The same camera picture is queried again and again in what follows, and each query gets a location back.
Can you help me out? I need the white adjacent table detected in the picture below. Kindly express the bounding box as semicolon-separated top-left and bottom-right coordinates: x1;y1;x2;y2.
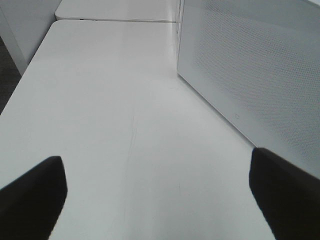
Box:
55;0;181;23

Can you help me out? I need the white microwave door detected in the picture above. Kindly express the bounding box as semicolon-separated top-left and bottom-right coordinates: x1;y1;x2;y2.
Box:
177;0;320;177

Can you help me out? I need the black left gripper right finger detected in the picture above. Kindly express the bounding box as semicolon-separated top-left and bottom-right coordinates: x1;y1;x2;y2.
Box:
249;147;320;240

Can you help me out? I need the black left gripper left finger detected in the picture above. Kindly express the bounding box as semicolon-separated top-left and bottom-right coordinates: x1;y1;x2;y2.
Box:
0;156;68;240

